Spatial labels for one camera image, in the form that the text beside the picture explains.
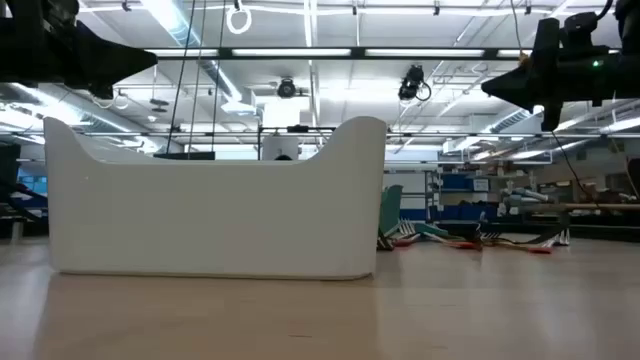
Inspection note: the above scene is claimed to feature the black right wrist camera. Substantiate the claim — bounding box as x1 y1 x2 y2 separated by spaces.
563 10 602 49

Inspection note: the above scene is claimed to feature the white cable ring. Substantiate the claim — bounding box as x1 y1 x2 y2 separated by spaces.
225 4 253 36

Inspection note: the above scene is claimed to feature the white pipe bundle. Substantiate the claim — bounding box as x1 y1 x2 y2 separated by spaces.
502 187 550 206

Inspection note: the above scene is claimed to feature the black aluminium table frame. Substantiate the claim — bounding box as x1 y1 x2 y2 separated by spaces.
567 223 640 241

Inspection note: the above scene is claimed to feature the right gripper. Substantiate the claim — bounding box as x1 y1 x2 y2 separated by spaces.
481 17 622 132

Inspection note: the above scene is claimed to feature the black hanging camera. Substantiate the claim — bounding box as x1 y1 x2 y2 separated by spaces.
397 63 432 103

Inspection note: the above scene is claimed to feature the teal plastic bin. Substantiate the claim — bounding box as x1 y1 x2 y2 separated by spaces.
378 184 404 239

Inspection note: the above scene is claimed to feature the round black ceiling camera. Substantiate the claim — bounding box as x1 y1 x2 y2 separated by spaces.
276 77 299 100

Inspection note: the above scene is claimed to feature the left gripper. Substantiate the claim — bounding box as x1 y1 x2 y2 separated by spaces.
0 0 159 100

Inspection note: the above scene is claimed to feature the white plastic bin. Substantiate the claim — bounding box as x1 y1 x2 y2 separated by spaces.
43 115 388 281

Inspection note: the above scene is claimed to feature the blue storage bin shelf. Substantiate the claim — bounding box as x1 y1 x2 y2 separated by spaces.
424 169 501 222

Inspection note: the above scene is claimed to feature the black monitor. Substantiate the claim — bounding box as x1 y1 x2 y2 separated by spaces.
152 151 217 162

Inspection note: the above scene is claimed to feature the wooden bench top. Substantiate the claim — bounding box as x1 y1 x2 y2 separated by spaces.
519 202 640 212

